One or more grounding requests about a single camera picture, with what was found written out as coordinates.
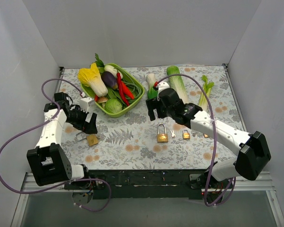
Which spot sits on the small brass padlock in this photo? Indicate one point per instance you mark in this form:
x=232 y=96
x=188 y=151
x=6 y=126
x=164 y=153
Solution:
x=186 y=134

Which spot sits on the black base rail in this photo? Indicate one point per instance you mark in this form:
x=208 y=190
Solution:
x=171 y=183

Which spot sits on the green round cabbage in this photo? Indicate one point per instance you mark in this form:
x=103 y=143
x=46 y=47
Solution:
x=113 y=106

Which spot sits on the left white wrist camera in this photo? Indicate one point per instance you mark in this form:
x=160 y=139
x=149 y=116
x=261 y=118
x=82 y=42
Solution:
x=85 y=102

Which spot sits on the white radish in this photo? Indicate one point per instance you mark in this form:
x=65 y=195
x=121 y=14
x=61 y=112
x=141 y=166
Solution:
x=110 y=69

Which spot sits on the red chili pepper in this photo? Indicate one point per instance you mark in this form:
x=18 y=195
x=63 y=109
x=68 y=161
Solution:
x=120 y=88
x=126 y=90

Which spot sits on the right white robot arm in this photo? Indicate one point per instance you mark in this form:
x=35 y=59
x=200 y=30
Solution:
x=251 y=149

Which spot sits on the brass padlock long shackle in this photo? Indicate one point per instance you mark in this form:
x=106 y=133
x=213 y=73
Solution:
x=162 y=135

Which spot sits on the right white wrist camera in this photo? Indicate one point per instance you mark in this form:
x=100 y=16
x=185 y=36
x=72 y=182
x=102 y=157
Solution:
x=160 y=86

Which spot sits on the green napa cabbage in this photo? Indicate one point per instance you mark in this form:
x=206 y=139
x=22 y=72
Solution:
x=176 y=83

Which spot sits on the green plastic basket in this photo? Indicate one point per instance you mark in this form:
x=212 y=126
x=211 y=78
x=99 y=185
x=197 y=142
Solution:
x=114 y=90

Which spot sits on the floral table mat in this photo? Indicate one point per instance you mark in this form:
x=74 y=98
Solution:
x=130 y=141

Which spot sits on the green leafy herb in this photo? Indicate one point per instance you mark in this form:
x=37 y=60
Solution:
x=98 y=61

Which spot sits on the bok choy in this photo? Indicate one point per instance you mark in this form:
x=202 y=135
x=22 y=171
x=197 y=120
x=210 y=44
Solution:
x=151 y=80

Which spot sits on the yellow napa cabbage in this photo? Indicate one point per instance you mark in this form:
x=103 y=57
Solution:
x=91 y=78

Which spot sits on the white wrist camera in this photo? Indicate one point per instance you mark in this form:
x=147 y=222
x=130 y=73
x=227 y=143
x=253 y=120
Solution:
x=160 y=86
x=85 y=102

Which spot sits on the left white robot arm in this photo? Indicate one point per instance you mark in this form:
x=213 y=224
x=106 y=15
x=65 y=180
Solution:
x=47 y=160

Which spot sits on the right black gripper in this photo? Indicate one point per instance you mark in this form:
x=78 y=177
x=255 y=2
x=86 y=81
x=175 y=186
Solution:
x=155 y=107

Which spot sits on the green long beans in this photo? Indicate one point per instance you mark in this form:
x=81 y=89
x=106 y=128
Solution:
x=134 y=86

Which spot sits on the brown mushroom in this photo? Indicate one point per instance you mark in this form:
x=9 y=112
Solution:
x=102 y=100

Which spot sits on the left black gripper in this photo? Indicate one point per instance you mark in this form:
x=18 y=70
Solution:
x=90 y=123

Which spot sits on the large brass padlock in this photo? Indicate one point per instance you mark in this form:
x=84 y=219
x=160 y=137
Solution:
x=90 y=138

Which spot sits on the purple eggplant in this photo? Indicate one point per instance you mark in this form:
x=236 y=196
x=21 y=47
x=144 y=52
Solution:
x=109 y=80

